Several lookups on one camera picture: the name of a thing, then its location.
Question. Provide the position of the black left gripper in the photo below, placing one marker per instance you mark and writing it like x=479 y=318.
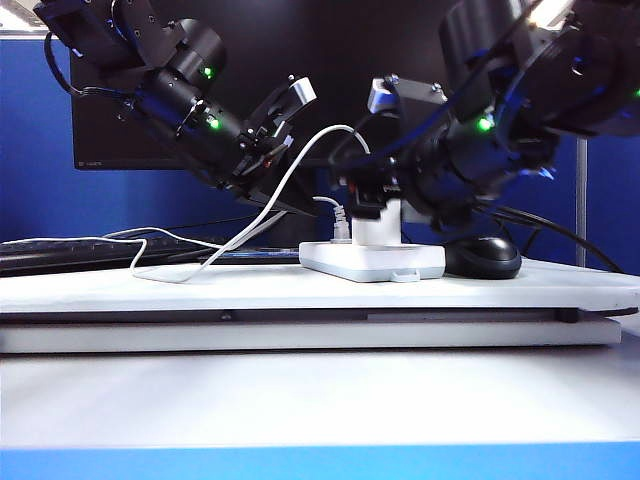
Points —
x=265 y=145

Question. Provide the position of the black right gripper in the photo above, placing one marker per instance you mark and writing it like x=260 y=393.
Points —
x=380 y=155

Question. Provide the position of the white charger block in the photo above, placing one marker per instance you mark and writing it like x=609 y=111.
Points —
x=375 y=232

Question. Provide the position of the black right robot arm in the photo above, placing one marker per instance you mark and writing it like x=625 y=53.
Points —
x=550 y=75

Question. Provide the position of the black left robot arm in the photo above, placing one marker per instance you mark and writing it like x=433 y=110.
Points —
x=190 y=55

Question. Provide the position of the black monitor stand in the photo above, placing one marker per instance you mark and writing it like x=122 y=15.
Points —
x=312 y=230

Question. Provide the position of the white power strip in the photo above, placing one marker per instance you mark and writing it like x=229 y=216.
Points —
x=370 y=262

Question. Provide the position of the white desk riser board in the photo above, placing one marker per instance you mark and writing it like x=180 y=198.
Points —
x=300 y=295

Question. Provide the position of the black computer mouse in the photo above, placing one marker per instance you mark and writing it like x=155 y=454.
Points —
x=482 y=257

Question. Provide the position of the black computer monitor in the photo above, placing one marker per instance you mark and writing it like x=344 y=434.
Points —
x=325 y=50

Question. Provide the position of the black keyboard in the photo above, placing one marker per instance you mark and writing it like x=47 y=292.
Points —
x=75 y=255

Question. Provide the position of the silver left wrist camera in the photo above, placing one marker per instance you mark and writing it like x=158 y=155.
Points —
x=302 y=91

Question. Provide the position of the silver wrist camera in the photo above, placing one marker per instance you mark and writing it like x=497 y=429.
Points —
x=410 y=100
x=302 y=91

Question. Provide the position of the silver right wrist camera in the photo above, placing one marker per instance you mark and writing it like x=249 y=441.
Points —
x=410 y=100

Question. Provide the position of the silver partition post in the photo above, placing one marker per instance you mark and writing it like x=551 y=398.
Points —
x=581 y=200

